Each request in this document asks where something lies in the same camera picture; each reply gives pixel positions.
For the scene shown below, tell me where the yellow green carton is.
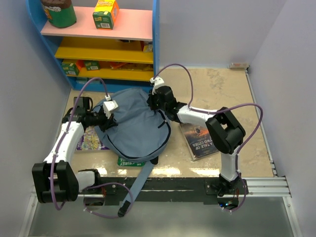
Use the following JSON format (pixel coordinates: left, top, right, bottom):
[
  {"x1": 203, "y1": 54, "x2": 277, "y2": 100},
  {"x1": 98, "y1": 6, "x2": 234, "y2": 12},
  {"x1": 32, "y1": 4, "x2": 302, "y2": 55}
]
[{"x1": 92, "y1": 0, "x2": 119, "y2": 30}]

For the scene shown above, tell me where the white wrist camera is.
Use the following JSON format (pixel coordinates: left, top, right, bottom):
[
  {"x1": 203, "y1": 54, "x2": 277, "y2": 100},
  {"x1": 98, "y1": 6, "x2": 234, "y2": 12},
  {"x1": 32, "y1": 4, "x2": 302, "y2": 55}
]
[
  {"x1": 150, "y1": 76, "x2": 165, "y2": 95},
  {"x1": 103, "y1": 95, "x2": 119, "y2": 119}
]

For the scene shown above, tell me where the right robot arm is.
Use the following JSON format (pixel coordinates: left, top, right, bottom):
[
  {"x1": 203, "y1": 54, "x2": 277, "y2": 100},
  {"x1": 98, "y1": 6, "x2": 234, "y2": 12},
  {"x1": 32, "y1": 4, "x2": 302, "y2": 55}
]
[{"x1": 148, "y1": 86, "x2": 245, "y2": 194}]

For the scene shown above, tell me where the purple storey treehouse book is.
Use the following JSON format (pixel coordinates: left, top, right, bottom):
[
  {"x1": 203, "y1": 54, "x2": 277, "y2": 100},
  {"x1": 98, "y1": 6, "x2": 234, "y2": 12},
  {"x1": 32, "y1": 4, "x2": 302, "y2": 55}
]
[{"x1": 75, "y1": 127, "x2": 109, "y2": 151}]

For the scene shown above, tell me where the green brown canister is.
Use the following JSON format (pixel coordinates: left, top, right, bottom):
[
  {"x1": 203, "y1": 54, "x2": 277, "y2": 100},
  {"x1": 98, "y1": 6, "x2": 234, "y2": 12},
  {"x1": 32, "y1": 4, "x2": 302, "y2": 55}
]
[{"x1": 40, "y1": 0, "x2": 77, "y2": 28}]

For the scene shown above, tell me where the blue student backpack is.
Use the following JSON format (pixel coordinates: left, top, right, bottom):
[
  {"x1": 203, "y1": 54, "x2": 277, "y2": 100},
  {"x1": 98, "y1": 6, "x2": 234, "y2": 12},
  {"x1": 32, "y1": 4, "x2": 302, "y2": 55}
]
[{"x1": 94, "y1": 88, "x2": 171, "y2": 217}]

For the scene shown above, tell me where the white wall label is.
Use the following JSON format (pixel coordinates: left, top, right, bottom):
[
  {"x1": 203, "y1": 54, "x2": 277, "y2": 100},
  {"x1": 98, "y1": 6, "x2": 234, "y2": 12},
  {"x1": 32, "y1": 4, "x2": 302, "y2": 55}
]
[{"x1": 228, "y1": 63, "x2": 249, "y2": 70}]

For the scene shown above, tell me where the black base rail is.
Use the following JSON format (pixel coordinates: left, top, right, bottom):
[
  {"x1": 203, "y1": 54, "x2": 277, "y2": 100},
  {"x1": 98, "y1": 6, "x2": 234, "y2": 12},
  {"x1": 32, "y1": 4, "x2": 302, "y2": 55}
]
[{"x1": 79, "y1": 176, "x2": 247, "y2": 205}]

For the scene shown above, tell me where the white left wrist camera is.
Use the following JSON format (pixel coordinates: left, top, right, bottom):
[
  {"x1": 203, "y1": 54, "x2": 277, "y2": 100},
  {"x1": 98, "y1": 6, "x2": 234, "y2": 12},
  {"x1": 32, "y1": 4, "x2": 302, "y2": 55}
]
[{"x1": 103, "y1": 95, "x2": 119, "y2": 119}]

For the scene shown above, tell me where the light blue tissue pack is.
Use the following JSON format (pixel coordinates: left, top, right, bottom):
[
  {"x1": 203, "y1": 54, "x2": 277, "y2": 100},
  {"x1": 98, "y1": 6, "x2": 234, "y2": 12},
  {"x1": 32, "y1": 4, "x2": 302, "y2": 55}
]
[{"x1": 76, "y1": 77, "x2": 88, "y2": 84}]

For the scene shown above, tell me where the green storey treehouse book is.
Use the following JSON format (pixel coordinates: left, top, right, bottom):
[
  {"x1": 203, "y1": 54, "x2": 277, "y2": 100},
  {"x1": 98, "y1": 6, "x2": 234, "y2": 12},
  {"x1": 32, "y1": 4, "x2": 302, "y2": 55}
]
[{"x1": 117, "y1": 157, "x2": 145, "y2": 167}]

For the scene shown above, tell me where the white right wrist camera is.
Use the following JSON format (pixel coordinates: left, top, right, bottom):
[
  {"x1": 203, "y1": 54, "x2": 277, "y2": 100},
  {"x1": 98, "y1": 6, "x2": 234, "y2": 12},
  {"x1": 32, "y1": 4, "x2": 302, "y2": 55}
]
[{"x1": 150, "y1": 76, "x2": 165, "y2": 95}]

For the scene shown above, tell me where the blue shelf unit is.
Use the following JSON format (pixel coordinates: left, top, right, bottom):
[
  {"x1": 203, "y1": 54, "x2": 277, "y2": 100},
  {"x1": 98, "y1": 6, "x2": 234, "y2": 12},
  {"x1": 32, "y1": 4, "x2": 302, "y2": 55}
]
[{"x1": 26, "y1": 0, "x2": 160, "y2": 92}]

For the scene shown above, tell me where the small green box on shelf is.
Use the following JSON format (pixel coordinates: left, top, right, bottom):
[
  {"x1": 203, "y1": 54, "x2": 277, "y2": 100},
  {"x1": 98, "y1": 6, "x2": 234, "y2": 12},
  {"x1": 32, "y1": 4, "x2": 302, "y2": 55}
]
[{"x1": 84, "y1": 60, "x2": 100, "y2": 71}]

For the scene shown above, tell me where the Tale of Two Cities book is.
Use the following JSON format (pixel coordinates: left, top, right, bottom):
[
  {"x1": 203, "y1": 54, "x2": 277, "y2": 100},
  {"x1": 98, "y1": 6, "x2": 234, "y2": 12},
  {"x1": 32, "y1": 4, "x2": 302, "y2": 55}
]
[{"x1": 180, "y1": 123, "x2": 219, "y2": 161}]

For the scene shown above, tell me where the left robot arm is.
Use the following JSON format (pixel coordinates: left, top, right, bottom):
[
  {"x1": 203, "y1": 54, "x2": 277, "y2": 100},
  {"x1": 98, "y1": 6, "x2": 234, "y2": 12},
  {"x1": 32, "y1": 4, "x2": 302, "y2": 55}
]
[{"x1": 32, "y1": 97, "x2": 118, "y2": 204}]

